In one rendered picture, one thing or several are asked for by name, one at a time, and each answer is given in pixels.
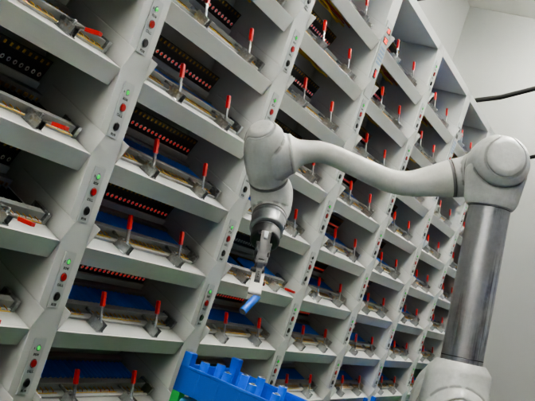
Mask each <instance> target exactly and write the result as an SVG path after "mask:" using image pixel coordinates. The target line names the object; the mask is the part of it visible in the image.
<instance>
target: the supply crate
mask: <svg viewBox="0 0 535 401"><path fill-rule="evenodd" d="M197 356H198V355H197V354H196V353H194V352H189V351H185V355H184V357H183V360H182V364H181V366H180V368H179V371H178V375H177V378H176V380H175V383H174V387H173V389H174V390H176V391H179V392H181V393H182V394H184V395H188V396H189V397H191V398H193V399H196V400H198V401H270V398H271V394H272V392H274V393H275V392H276V393H277V391H278V387H275V386H273V385H270V384H269V383H265V384H264V388H263V390H262V393H261V396H260V397H259V396H258V395H255V394H252V393H251V392H249V391H246V389H247V387H246V389H245V390H244V389H242V388H239V387H237V385H238V383H239V380H240V376H241V374H243V372H241V371H240V370H241V367H242V364H243V362H244V361H243V360H241V359H238V358H235V357H233V358H232V359H231V362H230V365H229V367H228V368H225V370H224V372H230V373H231V374H232V378H231V380H230V383H227V382H225V381H223V380H220V379H218V378H217V377H214V376H213V374H214V372H215V369H216V367H213V366H209V370H208V372H207V373H205V372H202V371H200V370H199V367H200V365H199V364H195V363H196V360H197ZM256 380H257V378H254V377H252V376H250V377H249V380H248V383H254V384H256ZM247 386H248V384H247ZM283 401H308V400H306V399H303V398H301V397H298V396H297V395H293V394H291V393H290V392H286V395H285V397H284V400H283Z"/></svg>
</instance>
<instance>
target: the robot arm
mask: <svg viewBox="0 0 535 401"><path fill-rule="evenodd" d="M314 162H317V163H322V164H326V165H329V166H332V167H334V168H335V169H338V170H340V171H342V172H343V173H346V174H348V175H350V176H352V177H355V178H357V179H358V180H360V181H363V182H365V183H366V184H368V185H371V186H372V187H374V188H377V189H379V190H382V191H385V192H387V193H392V194H396V195H401V196H410V197H464V199H465V201H466V204H467V205H469V206H468V210H467V218H466V223H465V228H464V232H463V240H462V244H461V248H460V253H459V261H458V266H457V270H456V275H455V282H454V287H453V291H452V296H451V304H450V308H449V313H448V317H447V325H446V329H445V334H444V339H443V347H442V351H441V355H440V357H436V358H435V359H434V360H432V361H431V362H430V363H429V364H428V365H427V366H426V367H425V368H424V369H423V370H422V371H421V372H420V374H419V375H418V376H417V377H416V380H415V383H414V384H413V387H412V390H411V393H410V396H409V399H408V401H490V391H491V376H490V373H489V372H488V371H487V369H486V368H485V367H483V361H484V357H485V352H486V344H487V340H488V335H489V330H490V322H491V318H492V313H493V308H494V300H495V295H496V291H497V286H498V278H499V274H500V269H501V265H502V256H503V251H504V246H505V242H506V234H507V229H508V225H509V220H510V213H511V212H513V211H514V210H515V209H516V208H517V206H518V204H519V201H520V199H521V195H522V192H523V189H524V186H525V183H526V180H527V177H528V176H527V175H528V173H529V170H530V157H529V152H528V150H527V149H526V148H525V146H524V145H523V144H522V143H521V142H520V141H519V140H517V139H516V138H514V137H510V136H505V135H501V134H495V135H491V136H489V137H486V138H484V139H483V140H481V141H480V142H478V143H477V144H476V145H475V146H474V147H473V148H472V149H471V151H470V153H468V154H465V155H464V156H462V157H459V158H453V159H449V160H446V161H443V162H439V163H436V164H434V165H430V166H426V167H424V168H421V169H415V170H411V171H399V170H394V169H390V168H387V167H385V166H382V165H380V164H377V163H376V162H372V161H370V160H369V159H367V158H363V157H362V156H360V155H357V154H355V153H353V152H350V151H348V150H345V149H343V148H341V147H340V146H336V145H334V144H331V143H328V142H321V141H315V140H301V139H297V138H295V137H294V136H292V135H291V134H286V133H283V130H282V128H281V127H280V126H279V125H278V124H276V123H274V122H273V121H270V120H260V121H258V122H256V123H253V124H252V125H251V126H250V127H249V128H248V130H247V132H246V134H245V137H244V165H245V169H246V174H247V175H248V179H249V184H250V196H251V203H250V204H251V206H252V218H251V222H250V226H249V229H250V232H251V235H250V242H251V245H252V246H253V247H254V248H255V251H254V260H253V262H254V264H255V265H254V267H251V271H253V272H252V277H251V280H250V284H249V288H248V296H247V300H248V299H249V298H250V297H251V296H252V295H257V296H260V295H261V290H262V286H264V274H263V273H264V271H265V269H264V268H265V266H267V263H268V258H269V256H270V252H271V251H274V250H275V249H276V248H277V247H278V246H279V241H280V239H281V238H282V237H283V231H284V229H285V225H286V222H287V218H288V217H289V215H290V212H291V206H292V201H293V188H292V185H291V182H290V180H289V179H288V177H289V176H290V175H292V174H293V173H296V172H297V170H298V169H299V168H300V167H301V166H302V165H305V164H308V163H314ZM247 300H246V301H247Z"/></svg>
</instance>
